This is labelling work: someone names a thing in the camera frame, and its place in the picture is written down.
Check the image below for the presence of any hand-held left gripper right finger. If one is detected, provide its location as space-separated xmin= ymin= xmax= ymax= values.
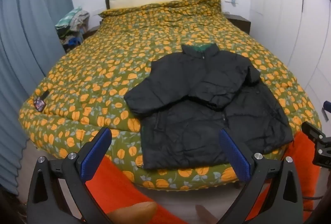
xmin=216 ymin=129 xmax=303 ymax=224

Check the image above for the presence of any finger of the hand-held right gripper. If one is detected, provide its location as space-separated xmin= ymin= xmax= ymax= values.
xmin=302 ymin=121 xmax=327 ymax=142
xmin=321 ymin=100 xmax=331 ymax=122

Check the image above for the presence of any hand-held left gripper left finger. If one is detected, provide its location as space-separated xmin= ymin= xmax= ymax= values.
xmin=27 ymin=127 xmax=113 ymax=224

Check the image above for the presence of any black puffer jacket green lining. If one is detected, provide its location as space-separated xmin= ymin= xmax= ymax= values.
xmin=124 ymin=43 xmax=294 ymax=170

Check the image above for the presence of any pile of clothes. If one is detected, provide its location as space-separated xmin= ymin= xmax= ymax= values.
xmin=55 ymin=6 xmax=90 ymax=52

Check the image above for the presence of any person's bare foot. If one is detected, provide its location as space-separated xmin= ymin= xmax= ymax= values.
xmin=106 ymin=201 xmax=158 ymax=224

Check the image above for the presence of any dark printed quilt tag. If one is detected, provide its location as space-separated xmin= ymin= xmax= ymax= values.
xmin=33 ymin=91 xmax=50 ymax=112

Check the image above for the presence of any green quilt with orange flowers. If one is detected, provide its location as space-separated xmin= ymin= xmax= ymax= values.
xmin=19 ymin=0 xmax=322 ymax=191

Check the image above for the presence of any white wardrobe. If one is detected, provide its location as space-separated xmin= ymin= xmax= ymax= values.
xmin=248 ymin=0 xmax=331 ymax=121

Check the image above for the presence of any dark wooden nightstand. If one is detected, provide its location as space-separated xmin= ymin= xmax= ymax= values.
xmin=224 ymin=13 xmax=252 ymax=35

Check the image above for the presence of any blue curtain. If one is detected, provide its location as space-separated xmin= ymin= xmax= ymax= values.
xmin=0 ymin=0 xmax=74 ymax=193

